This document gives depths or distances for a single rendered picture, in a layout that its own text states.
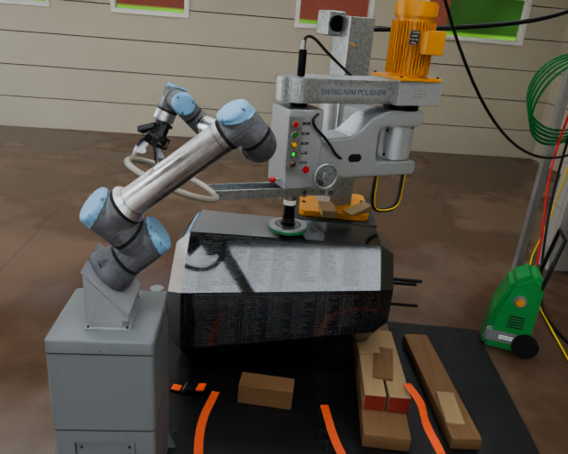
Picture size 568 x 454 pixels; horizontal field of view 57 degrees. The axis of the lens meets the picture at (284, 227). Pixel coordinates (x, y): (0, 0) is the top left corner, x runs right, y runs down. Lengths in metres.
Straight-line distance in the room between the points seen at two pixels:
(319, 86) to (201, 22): 6.30
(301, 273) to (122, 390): 1.16
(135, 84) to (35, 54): 1.58
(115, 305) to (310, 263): 1.20
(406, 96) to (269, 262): 1.17
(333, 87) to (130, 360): 1.61
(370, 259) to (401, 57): 1.11
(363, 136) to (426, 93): 0.43
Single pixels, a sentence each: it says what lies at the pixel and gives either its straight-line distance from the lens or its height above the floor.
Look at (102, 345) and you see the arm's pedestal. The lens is 2.09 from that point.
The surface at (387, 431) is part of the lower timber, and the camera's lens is 2.90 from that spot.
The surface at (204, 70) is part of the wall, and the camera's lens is 8.93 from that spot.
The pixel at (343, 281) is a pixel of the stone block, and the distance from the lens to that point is 2.86.
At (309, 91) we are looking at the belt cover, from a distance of 2.67.
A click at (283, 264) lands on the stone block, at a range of 2.85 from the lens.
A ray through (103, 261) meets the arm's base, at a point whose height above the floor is 1.11.
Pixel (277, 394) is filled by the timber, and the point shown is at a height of 0.10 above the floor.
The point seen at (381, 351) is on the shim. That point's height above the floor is 0.21.
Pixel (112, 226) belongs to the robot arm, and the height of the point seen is 1.28.
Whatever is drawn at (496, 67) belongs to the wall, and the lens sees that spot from 9.81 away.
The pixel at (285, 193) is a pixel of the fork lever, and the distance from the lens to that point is 2.81.
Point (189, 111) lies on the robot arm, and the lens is 2.26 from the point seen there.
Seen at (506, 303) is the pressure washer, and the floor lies 0.37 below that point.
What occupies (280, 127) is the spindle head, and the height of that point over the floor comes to 1.48.
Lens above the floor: 2.01
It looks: 22 degrees down
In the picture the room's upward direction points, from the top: 5 degrees clockwise
